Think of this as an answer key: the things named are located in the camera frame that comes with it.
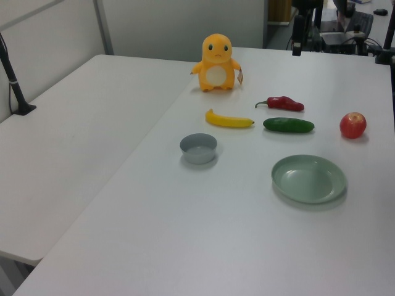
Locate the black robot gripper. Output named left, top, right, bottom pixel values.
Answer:
left=292, top=15, right=306, bottom=57

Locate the red apple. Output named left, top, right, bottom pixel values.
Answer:
left=339, top=112, right=368, bottom=139

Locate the grey bowl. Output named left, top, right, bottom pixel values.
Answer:
left=180, top=133, right=218, bottom=165

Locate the black vertical pole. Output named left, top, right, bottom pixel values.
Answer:
left=314, top=0, right=324, bottom=31

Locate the black electronic box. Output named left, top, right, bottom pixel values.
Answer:
left=320, top=32, right=356, bottom=54

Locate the wooden cabinet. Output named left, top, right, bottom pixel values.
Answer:
left=267, top=0, right=293, bottom=25

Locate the red chili pepper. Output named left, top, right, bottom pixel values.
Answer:
left=254, top=96, right=305, bottom=112

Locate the green cucumber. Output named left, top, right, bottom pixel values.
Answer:
left=262, top=117, right=315, bottom=134

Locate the orange dragon plush toy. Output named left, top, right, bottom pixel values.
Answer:
left=189, top=33, right=241, bottom=93

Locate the black clamped stand pole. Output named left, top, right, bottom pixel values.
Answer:
left=375, top=12, right=395, bottom=65

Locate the yellow banana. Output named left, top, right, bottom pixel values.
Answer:
left=205, top=109, right=256, bottom=129

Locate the green plate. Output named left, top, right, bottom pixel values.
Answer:
left=271, top=154, right=349, bottom=204

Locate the grey metal partition post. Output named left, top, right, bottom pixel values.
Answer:
left=93, top=0, right=114, bottom=56

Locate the black camera stand with base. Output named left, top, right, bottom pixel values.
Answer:
left=0, top=32, right=37, bottom=116

